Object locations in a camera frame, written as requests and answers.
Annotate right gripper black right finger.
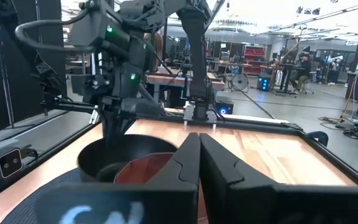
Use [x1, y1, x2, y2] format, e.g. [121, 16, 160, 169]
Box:
[199, 133, 358, 224]

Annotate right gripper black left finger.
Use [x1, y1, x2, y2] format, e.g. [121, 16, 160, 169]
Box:
[35, 132, 202, 224]

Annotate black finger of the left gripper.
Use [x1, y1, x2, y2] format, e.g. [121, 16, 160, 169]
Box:
[116, 119, 134, 146]
[102, 119, 118, 146]

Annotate black bowl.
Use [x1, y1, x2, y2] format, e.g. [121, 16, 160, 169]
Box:
[77, 134, 179, 184]

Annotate round dark grey placemat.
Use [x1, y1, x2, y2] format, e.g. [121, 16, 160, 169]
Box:
[0, 167, 116, 224]

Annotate black computer with blue light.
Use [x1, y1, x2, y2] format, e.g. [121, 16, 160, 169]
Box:
[215, 95, 235, 115]

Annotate blue-lit black box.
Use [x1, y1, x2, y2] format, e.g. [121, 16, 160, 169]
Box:
[256, 76, 272, 92]

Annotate round floor fan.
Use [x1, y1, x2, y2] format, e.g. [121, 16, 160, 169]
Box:
[231, 73, 250, 93]

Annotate black standing desk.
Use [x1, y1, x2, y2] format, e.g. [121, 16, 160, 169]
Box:
[259, 63, 307, 96]

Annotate red storage shelf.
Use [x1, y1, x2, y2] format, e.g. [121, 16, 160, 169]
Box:
[243, 45, 267, 75]

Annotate seated person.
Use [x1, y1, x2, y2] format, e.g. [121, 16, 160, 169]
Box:
[289, 52, 313, 94]

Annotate silver metal bracket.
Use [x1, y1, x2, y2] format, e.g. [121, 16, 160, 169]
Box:
[89, 105, 101, 125]

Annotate black frame clamp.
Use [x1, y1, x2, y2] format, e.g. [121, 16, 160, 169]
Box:
[305, 130, 329, 147]

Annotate grey depth camera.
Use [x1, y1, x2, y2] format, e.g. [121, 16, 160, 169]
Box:
[0, 146, 40, 180]

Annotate floor cable bundle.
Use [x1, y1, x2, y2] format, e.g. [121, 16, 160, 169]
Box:
[318, 114, 358, 140]

